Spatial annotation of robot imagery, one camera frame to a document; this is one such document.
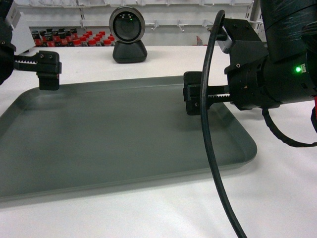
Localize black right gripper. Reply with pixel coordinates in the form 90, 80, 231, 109
183, 19, 280, 116

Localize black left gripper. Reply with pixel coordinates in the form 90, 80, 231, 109
0, 0, 62, 90

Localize grey rectangular serving tray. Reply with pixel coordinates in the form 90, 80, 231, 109
0, 75, 258, 203

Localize red cap sauce bottles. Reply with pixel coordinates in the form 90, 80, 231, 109
31, 28, 115, 48

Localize white cash drawer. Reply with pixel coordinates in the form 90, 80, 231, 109
11, 12, 35, 55

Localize black barcode scanner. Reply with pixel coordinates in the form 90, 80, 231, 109
109, 6, 148, 63

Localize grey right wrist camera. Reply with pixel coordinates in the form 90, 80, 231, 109
217, 26, 233, 54

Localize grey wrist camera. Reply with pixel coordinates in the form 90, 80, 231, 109
2, 0, 21, 30
217, 26, 233, 54

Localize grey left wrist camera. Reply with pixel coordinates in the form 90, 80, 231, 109
2, 0, 21, 30

